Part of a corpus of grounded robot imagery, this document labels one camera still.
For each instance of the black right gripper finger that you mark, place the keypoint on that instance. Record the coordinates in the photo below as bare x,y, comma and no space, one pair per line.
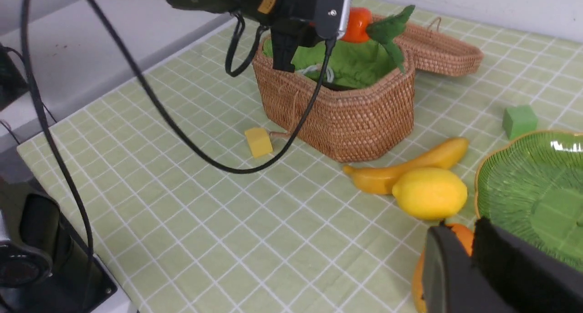
504,274

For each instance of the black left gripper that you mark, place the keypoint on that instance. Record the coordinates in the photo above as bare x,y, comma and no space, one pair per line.
285,18

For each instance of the orange toy mango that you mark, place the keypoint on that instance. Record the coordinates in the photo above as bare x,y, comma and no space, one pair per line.
465,236

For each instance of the red toy chili pepper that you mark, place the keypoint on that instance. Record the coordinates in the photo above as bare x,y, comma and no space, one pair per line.
360,26

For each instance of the yellow toy lemon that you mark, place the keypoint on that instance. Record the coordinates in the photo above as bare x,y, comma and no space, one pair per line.
430,193

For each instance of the yellow toy banana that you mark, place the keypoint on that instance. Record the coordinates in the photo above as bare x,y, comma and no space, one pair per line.
379,181

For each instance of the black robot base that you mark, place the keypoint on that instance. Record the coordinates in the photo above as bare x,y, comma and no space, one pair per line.
44,265

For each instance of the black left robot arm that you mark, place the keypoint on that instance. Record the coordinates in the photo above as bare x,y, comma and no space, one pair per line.
241,9

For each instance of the green glass leaf plate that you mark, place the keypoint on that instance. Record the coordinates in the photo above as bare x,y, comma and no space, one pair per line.
532,188

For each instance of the yellow foam block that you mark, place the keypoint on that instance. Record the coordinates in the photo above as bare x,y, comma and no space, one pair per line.
259,142

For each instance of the woven rattan basket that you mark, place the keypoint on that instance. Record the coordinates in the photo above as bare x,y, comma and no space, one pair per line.
366,103

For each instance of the woven rattan basket lid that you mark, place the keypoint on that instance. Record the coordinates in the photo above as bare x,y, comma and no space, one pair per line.
428,49

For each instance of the green foam cube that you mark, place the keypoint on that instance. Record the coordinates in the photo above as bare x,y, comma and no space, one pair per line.
518,121

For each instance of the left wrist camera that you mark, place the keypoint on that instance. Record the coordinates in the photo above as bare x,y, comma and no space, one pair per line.
331,18

